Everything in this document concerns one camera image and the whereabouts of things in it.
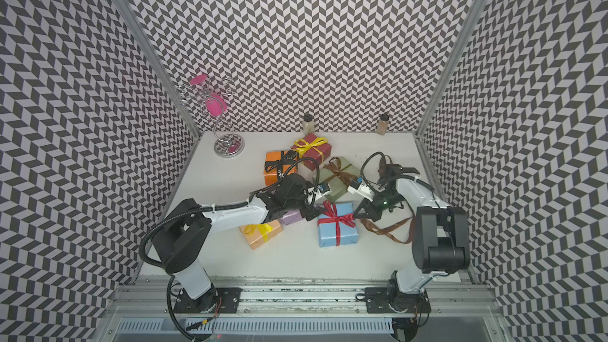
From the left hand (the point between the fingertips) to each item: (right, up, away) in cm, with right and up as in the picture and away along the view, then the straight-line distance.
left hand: (319, 199), depth 87 cm
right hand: (+14, -5, -5) cm, 16 cm away
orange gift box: (-20, +8, +9) cm, 23 cm away
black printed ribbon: (-13, +15, +12) cm, 24 cm away
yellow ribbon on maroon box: (-7, +21, +19) cm, 29 cm away
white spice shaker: (-5, +31, +25) cm, 40 cm away
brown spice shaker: (+31, +32, +28) cm, 52 cm away
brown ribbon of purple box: (+23, -12, +1) cm, 26 cm away
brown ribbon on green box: (+7, +11, +12) cm, 18 cm away
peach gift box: (-22, -11, -6) cm, 25 cm away
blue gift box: (+2, -10, -6) cm, 12 cm away
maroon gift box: (+3, +19, +15) cm, 25 cm away
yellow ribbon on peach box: (-20, -10, -3) cm, 23 cm away
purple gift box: (-10, -5, -5) cm, 12 cm away
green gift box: (+7, +4, +6) cm, 10 cm away
